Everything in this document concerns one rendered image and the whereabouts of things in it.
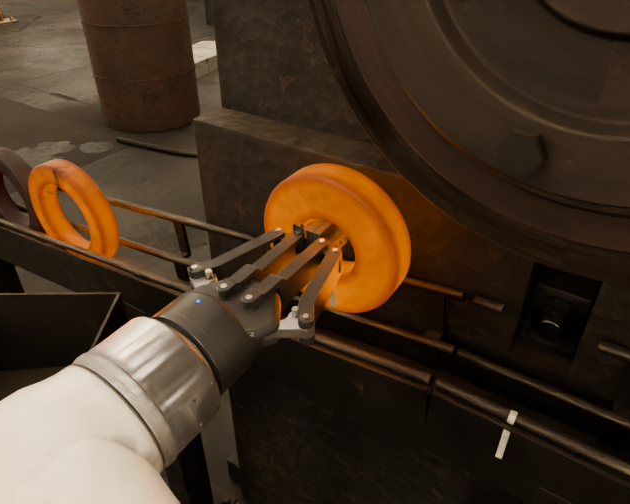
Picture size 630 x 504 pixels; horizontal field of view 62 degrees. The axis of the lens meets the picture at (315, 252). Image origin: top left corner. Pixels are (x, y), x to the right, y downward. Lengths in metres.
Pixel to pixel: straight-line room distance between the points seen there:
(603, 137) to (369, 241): 0.24
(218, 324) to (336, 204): 0.17
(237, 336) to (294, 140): 0.32
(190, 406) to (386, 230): 0.22
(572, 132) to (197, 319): 0.25
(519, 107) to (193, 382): 0.24
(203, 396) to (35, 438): 0.10
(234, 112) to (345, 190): 0.31
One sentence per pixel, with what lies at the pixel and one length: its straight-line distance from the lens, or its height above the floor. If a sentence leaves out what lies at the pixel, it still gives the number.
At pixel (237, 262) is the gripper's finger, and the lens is 0.46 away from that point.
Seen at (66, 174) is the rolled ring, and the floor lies 0.76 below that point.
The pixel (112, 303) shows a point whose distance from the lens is 0.65.
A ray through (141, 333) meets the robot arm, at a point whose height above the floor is 0.88.
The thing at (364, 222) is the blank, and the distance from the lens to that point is 0.46.
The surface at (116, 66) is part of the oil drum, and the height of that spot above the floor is 0.38.
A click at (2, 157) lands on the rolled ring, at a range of 1.05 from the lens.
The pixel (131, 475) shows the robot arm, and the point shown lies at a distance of 0.31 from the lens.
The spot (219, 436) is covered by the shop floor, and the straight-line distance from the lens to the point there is 1.40.
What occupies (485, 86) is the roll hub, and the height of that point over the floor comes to 1.02.
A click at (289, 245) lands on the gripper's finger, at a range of 0.46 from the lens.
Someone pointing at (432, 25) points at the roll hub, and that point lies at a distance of 0.30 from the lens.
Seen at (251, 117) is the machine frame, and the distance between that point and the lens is 0.71.
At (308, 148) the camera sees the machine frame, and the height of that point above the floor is 0.87.
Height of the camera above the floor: 1.10
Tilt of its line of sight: 34 degrees down
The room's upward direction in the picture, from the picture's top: straight up
